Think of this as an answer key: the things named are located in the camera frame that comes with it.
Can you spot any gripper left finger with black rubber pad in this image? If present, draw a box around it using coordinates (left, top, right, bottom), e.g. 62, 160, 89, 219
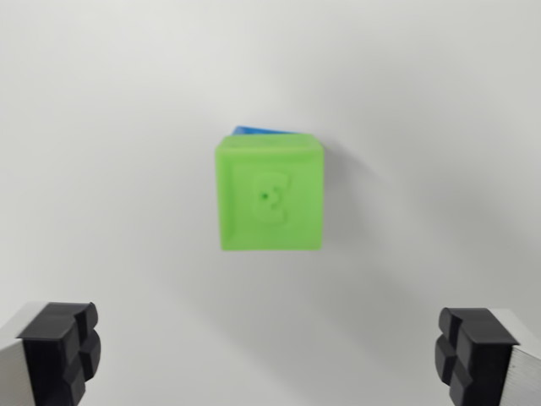
0, 301, 102, 406

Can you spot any green number cube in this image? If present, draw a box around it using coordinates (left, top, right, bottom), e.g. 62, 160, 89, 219
214, 133, 326, 252

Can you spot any gripper right finger with black rubber pad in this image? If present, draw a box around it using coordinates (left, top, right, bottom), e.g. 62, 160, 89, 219
433, 307, 541, 406

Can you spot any blue number cube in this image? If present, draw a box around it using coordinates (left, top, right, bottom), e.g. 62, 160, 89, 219
230, 124, 306, 137

